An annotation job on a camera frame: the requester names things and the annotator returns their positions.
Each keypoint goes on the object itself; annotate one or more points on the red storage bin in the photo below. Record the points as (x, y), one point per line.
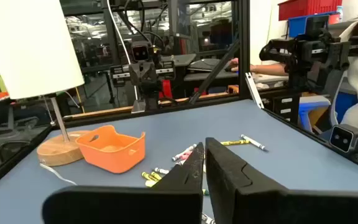
(306, 7)

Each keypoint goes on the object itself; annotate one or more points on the yellow crayon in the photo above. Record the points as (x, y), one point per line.
(235, 142)

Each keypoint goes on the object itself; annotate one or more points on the white timberwolf crayon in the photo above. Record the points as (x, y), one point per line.
(253, 142)

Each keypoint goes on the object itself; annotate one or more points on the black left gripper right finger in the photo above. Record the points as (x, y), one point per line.
(259, 202)

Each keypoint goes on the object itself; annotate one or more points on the wooden lamp base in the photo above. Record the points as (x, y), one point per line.
(54, 151)

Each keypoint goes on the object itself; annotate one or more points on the blue storage bin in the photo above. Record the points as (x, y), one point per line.
(297, 26)

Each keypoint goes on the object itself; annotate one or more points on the black aluminium table frame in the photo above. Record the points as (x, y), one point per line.
(244, 46)

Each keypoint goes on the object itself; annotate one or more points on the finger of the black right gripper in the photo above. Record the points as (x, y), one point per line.
(136, 73)
(150, 73)

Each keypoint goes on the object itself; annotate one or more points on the black drawer cabinet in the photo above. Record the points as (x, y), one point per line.
(286, 107)

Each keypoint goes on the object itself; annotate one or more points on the silver lamp pole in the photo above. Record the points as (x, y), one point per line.
(59, 119)

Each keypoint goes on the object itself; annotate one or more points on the grey table-level camera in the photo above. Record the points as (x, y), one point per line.
(342, 138)

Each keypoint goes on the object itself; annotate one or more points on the silver metal bracket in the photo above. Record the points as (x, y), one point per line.
(253, 90)

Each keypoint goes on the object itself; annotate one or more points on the yellow eraser cap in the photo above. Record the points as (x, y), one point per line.
(150, 183)

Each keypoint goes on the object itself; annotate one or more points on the orange plastic bin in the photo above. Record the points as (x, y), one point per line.
(113, 161)

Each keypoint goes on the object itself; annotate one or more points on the person's forearm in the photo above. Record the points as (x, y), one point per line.
(266, 69)

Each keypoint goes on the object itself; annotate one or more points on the person's hand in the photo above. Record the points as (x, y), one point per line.
(234, 65)

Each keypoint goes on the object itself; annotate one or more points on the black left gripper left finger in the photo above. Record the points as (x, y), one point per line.
(135, 205)

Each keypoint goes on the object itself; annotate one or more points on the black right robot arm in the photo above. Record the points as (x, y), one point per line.
(150, 98)

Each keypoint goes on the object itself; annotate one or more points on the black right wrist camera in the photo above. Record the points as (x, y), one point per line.
(142, 51)

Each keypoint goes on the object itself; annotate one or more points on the blue stool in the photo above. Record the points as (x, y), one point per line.
(312, 104)

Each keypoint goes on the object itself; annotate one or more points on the white pink crayon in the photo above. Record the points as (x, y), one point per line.
(183, 152)

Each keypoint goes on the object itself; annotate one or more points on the white lamp shade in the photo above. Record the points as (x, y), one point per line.
(26, 46)

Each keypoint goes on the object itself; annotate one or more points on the green-yellow crayon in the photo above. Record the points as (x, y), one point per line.
(148, 176)
(156, 175)

